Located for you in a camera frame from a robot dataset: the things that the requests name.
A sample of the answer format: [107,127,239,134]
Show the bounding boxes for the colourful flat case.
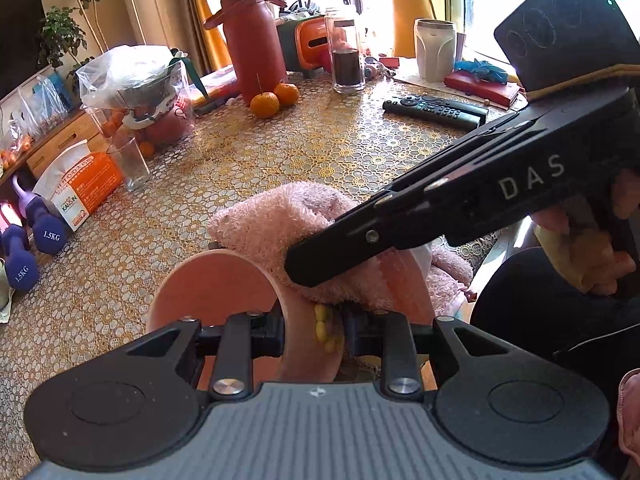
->
[187,64,243,112]

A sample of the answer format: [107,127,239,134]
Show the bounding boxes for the clear plastic bags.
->
[12,71,71,140]

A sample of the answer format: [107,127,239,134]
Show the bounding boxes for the person's right hand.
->
[530,167,640,297]

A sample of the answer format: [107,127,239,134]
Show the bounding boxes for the pink garment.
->
[617,367,640,463]

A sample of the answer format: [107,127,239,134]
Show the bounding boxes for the white paper sheets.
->
[392,56,528,112]

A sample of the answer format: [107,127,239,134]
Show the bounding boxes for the blue knitted item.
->
[454,58,509,84]

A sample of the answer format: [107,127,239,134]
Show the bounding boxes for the peach plastic bowl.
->
[149,249,435,387]

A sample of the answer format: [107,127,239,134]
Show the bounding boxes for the large red water bottle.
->
[202,0,289,109]

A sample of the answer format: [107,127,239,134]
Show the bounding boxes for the white insulated tumbler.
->
[413,18,459,84]

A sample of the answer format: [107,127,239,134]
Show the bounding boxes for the purple dumbbell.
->
[11,174,65,257]
[0,224,42,294]

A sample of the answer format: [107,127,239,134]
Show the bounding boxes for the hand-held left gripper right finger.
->
[342,309,502,402]

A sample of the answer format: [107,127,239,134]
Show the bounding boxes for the red notebook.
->
[443,70,522,109]

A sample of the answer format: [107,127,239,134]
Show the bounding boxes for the orange grey appliance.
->
[276,15,335,80]

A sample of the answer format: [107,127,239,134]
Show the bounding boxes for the gold patterned tablecloth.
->
[0,57,531,461]

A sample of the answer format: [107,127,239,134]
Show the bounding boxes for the glass jar with dark contents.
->
[323,5,366,95]

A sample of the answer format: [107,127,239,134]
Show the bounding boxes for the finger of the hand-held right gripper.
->
[284,111,539,289]

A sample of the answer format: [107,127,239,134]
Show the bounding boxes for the potted green plant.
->
[37,0,113,73]

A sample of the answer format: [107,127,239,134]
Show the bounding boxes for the wooden cabinet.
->
[0,107,108,188]

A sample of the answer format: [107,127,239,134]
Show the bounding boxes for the black television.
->
[0,0,47,103]

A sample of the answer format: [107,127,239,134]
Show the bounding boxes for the clear plastic bag of fruit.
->
[76,44,197,153]

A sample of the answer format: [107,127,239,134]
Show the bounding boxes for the black remote control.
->
[382,94,490,131]

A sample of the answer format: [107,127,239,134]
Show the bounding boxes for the pink glowing lamp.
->
[0,199,27,233]

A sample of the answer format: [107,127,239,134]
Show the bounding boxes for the orange and white carton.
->
[32,139,124,232]

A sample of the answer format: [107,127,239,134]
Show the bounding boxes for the tangerine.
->
[273,82,301,108]
[249,92,281,120]

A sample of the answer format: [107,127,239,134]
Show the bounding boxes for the pink fluffy towel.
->
[206,181,475,317]

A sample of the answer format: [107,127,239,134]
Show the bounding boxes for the clear drinking glass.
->
[105,135,152,192]

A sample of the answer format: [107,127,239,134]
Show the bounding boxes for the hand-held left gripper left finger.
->
[125,309,287,402]

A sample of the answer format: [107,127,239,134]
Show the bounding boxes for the yellow beaded item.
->
[313,304,344,354]

